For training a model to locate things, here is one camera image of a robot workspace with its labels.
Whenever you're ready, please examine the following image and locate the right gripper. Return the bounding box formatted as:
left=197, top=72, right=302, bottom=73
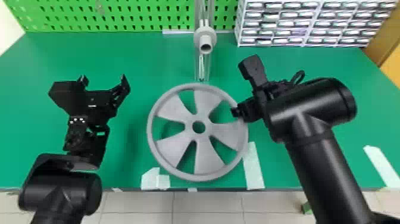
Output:
left=230, top=93, right=270, bottom=123

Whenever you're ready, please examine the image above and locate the black cable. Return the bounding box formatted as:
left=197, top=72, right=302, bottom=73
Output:
left=288, top=70, right=306, bottom=87

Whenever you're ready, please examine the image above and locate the grey wheel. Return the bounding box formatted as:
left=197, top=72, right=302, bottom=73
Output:
left=146, top=82, right=250, bottom=183

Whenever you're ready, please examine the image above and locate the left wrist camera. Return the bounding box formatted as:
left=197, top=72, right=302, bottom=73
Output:
left=48, top=80, right=88, bottom=115

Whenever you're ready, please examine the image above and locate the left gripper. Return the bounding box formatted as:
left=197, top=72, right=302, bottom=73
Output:
left=70, top=74, right=132, bottom=126

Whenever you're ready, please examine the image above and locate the metal stand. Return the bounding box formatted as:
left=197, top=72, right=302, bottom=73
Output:
left=162, top=0, right=236, bottom=83

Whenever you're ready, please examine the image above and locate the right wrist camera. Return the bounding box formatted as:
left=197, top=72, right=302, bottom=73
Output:
left=237, top=54, right=270, bottom=92

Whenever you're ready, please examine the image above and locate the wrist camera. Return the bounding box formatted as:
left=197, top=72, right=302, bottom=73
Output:
left=237, top=54, right=270, bottom=92
left=48, top=80, right=88, bottom=115

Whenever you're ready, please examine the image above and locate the white drawer cabinet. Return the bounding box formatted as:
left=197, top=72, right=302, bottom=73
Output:
left=304, top=0, right=400, bottom=48
left=236, top=0, right=323, bottom=48

